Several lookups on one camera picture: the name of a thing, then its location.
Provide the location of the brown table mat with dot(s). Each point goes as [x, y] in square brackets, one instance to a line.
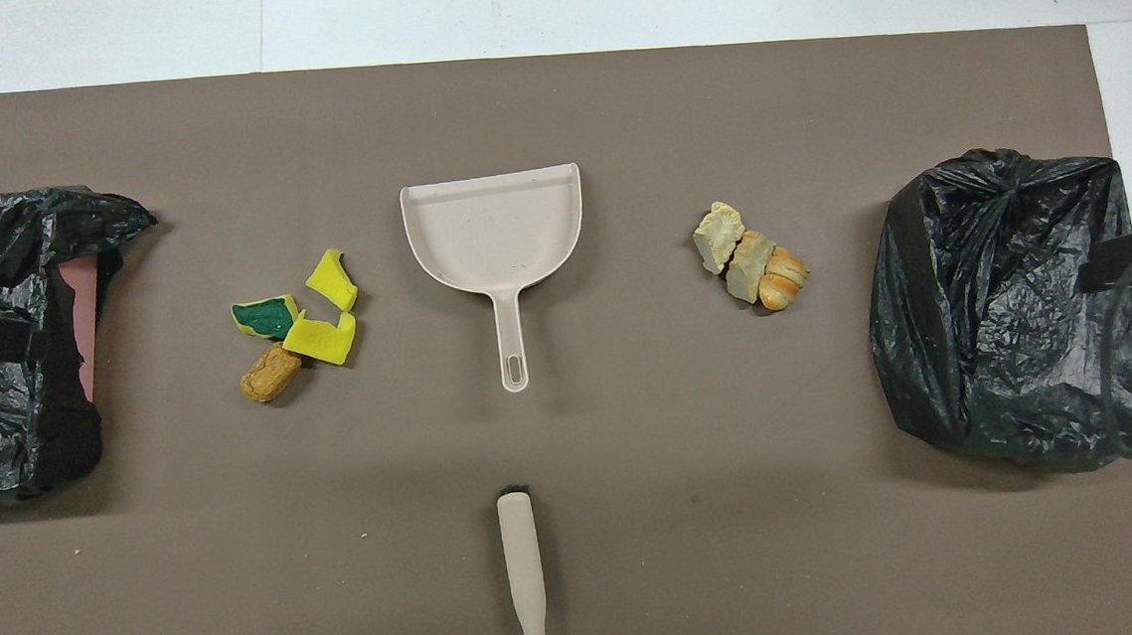
[552, 119]

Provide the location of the green and yellow sponge piece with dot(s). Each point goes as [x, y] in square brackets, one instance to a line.
[267, 318]

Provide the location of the golden croissant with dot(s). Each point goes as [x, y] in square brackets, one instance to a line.
[783, 280]

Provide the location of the pink bin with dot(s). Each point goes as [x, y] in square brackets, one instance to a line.
[83, 321]

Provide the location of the pale stone chunk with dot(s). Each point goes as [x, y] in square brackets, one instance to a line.
[717, 232]

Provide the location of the beige plastic dustpan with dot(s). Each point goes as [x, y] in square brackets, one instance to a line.
[495, 228]

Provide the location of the curved yellow sponge piece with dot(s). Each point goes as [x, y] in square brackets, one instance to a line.
[332, 279]

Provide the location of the notched yellow sponge piece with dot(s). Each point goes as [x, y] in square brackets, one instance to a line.
[324, 342]

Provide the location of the beige hand brush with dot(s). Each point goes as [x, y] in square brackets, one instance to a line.
[522, 560]

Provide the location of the grey-green stone chunk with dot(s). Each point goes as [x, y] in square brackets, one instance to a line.
[750, 265]

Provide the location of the brown bread roll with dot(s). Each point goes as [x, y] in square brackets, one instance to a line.
[269, 375]

